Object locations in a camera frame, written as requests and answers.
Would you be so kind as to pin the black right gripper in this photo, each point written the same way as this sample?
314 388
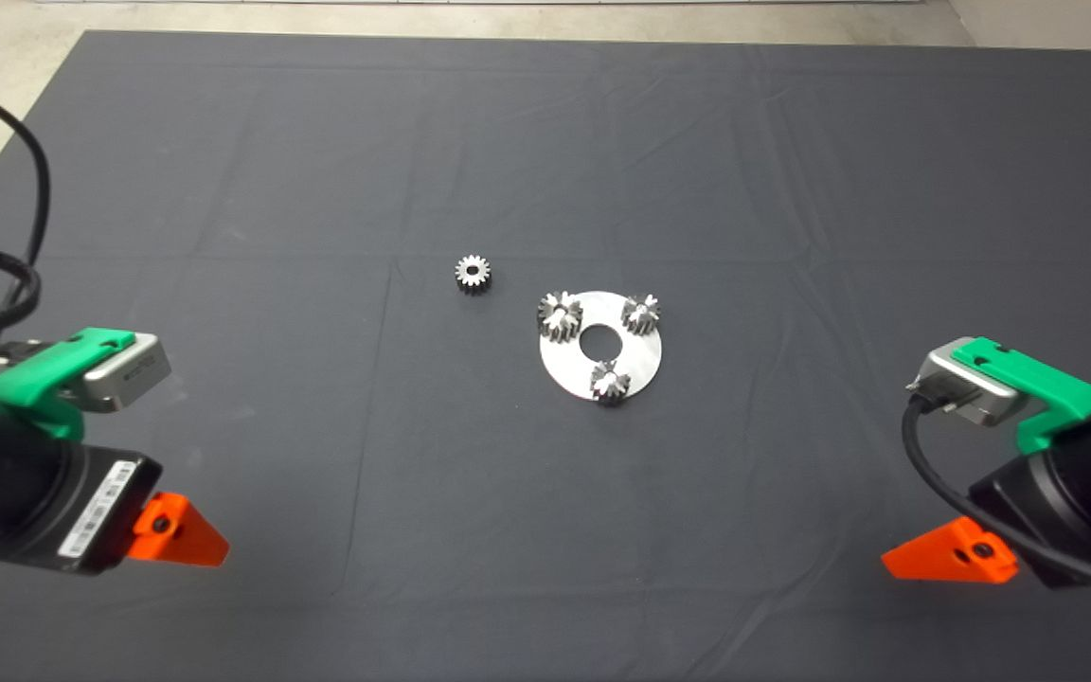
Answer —
1028 511

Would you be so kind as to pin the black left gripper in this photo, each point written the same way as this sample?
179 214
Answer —
100 511

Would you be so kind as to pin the small steel gear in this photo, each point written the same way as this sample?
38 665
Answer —
609 384
641 315
462 273

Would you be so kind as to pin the large steel gear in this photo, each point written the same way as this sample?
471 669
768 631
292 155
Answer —
560 317

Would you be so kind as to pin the dark grey table cloth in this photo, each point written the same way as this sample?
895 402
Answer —
318 426

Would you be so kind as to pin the round steel plate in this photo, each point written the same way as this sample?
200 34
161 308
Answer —
566 367

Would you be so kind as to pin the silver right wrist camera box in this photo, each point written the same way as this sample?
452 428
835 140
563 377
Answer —
967 388

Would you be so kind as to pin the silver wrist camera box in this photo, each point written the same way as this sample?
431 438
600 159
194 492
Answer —
129 374
967 388

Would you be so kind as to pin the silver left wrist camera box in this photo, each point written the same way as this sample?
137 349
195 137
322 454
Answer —
129 374

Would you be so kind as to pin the green right wrist camera mount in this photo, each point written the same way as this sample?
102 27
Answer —
1038 388

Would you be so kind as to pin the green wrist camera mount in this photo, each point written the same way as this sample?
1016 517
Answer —
34 379
1038 388

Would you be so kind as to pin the green left wrist camera mount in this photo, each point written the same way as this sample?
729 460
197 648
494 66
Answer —
34 379

